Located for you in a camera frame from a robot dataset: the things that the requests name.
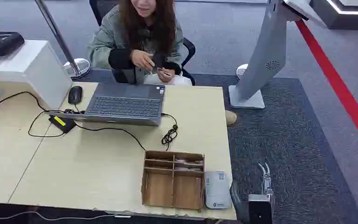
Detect black device with handle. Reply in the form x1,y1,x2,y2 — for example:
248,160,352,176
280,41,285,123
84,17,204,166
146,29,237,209
0,31,26,57

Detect grey laptop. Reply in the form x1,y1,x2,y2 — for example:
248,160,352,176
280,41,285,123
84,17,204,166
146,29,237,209
46,82,166,127

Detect black cable with coiled bundle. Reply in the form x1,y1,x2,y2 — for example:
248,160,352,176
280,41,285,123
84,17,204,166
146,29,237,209
161,113,179,152

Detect wooden card box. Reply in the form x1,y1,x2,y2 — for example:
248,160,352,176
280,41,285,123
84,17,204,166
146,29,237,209
141,150,206,213

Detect card stack in box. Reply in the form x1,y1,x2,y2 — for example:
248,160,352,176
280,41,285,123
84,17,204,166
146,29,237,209
174,167,203,173
175,158,204,165

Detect chrome stanchion pole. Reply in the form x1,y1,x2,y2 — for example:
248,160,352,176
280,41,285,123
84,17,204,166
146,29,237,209
34,0,91,79

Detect dark grey carpet mat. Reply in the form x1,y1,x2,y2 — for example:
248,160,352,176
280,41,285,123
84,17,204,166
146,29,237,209
74,68,358,224

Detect white cabinet box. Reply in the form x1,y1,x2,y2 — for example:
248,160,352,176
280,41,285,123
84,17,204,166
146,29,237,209
0,39,73,111

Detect person's right hand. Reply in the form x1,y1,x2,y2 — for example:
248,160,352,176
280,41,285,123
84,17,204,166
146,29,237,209
130,49,156,70

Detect white cable under desk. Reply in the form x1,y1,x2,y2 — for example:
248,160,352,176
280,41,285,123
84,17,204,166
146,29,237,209
0,211,132,221

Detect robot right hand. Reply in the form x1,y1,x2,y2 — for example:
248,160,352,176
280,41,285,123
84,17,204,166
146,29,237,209
257,162,275,196

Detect black office chair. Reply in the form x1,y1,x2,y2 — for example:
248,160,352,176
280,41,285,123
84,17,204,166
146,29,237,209
89,0,196,86

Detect red floor tape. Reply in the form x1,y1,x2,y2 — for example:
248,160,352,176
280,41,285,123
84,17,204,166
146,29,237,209
295,20,358,157

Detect white round floor base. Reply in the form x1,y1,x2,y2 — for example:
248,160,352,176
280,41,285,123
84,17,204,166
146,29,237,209
236,63,249,80

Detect black computer mouse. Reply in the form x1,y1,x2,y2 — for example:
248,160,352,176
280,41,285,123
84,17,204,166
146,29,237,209
68,85,83,105

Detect person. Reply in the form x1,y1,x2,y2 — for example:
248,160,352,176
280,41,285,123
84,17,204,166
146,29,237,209
86,0,193,86

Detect thin black adapter cable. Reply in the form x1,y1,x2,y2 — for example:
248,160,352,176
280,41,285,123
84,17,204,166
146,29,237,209
28,110,146,152

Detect person's left hand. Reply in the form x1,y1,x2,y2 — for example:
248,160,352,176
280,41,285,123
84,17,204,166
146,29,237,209
157,66,176,84

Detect grey kiosk stand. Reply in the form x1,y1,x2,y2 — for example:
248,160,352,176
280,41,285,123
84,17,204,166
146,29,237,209
228,0,328,109

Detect person's beige shoe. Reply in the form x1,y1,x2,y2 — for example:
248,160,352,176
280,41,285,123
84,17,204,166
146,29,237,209
224,110,238,126

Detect long black power cable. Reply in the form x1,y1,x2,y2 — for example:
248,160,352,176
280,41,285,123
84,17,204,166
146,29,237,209
0,91,63,126

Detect person's hand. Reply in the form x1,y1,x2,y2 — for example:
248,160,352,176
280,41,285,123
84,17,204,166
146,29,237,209
130,49,156,70
157,66,176,84

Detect black power adapter yellow label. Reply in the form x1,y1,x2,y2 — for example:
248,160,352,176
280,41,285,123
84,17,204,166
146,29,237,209
48,115,77,134

